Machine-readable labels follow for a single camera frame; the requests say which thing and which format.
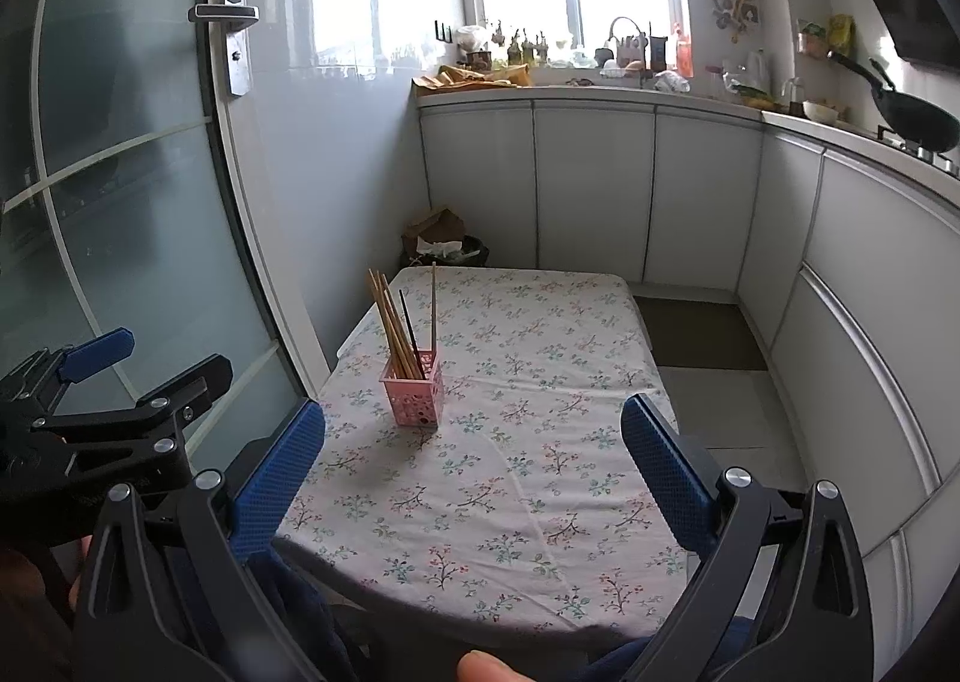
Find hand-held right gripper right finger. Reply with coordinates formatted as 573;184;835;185
621;393;875;682

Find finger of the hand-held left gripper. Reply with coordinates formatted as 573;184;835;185
34;353;235;495
15;327;136;413

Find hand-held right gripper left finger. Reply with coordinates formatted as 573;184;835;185
75;399;328;682

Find pink plastic basket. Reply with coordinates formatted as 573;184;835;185
380;348;443;430

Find black chopstick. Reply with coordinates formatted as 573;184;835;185
398;288;428;380

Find person's left hand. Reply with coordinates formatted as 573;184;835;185
0;536;95;660

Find person's right hand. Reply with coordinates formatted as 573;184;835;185
456;650;520;682

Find dark blue pants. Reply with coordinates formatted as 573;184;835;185
244;551;751;682

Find frosted glass sliding door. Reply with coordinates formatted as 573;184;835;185
0;0;338;473

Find floral tablecloth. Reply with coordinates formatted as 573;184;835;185
271;266;695;634

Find white table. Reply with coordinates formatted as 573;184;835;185
334;311;376;362

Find black trash bin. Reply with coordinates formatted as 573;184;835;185
405;234;490;269

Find white kitchen cabinets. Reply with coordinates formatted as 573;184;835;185
416;97;960;653

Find gas stove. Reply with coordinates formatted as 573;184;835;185
877;127;960;177

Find yellow paper bags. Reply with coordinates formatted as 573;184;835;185
420;63;533;89

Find black wok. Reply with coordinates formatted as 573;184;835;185
827;50;960;154

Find metal door handle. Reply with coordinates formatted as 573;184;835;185
187;0;260;98

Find dish basket with handle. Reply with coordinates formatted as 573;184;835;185
604;16;650;72

